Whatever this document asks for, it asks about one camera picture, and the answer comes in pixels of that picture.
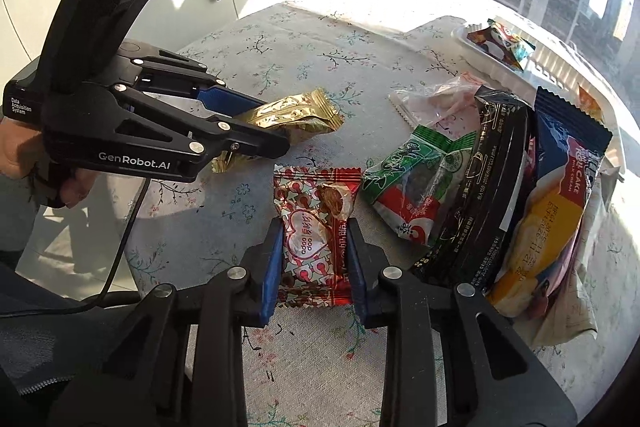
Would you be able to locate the white plastic tray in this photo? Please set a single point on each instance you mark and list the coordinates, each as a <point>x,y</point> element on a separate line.
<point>555,67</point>

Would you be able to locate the person's left hand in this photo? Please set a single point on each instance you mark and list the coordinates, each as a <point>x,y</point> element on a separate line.
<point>17,149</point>

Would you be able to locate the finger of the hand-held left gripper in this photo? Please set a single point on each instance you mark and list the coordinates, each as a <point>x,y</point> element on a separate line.
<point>250,139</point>
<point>220,97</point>

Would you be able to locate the person's dark clothing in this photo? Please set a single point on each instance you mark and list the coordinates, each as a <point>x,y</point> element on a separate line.
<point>40,347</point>

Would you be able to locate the gold foil snack packet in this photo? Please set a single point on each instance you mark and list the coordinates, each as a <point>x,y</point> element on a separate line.
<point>295,114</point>

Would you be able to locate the green snack packet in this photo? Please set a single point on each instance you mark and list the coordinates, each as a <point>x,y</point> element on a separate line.
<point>420,177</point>

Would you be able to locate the long black snack packet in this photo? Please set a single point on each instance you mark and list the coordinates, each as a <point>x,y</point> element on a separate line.
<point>480,207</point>

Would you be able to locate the blue cake packet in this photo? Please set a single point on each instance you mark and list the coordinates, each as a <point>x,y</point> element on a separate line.
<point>555,207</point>

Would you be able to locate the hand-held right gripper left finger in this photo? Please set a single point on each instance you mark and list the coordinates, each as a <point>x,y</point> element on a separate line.
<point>272,267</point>

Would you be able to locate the colourful cartoon snack packet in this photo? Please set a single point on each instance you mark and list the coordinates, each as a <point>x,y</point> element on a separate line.
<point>500,42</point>

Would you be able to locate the translucent white snack packet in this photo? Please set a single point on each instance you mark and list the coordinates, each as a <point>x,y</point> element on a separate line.
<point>570,307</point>

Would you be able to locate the floral tablecloth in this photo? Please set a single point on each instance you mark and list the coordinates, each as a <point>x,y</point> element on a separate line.
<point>300,47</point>

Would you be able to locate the clear pink snack packet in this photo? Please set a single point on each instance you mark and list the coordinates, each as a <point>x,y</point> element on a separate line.
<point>440,104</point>

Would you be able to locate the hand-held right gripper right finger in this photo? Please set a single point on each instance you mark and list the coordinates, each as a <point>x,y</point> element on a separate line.
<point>357,267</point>

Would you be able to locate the red heart-print snack packet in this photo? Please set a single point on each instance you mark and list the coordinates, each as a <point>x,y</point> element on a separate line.
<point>312,237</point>

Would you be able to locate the orange snack packet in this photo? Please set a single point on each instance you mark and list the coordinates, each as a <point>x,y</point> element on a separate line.
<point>590,102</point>

